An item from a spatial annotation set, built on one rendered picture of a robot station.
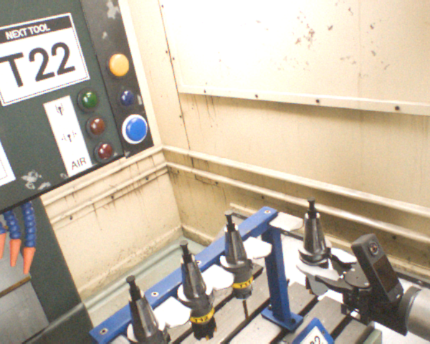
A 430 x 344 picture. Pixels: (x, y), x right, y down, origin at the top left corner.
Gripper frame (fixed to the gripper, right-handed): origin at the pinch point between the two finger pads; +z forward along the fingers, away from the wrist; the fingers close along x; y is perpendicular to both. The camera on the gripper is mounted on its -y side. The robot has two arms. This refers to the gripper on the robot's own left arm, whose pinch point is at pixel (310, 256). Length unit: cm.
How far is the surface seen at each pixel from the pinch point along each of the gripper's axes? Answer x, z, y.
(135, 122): -29.8, 3.4, -37.6
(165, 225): 34, 106, 50
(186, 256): -22.7, 8.9, -10.3
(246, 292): -11.6, 7.4, 4.9
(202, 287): -21.9, 7.3, -3.6
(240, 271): -12.6, 7.1, -1.0
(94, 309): -12, 99, 64
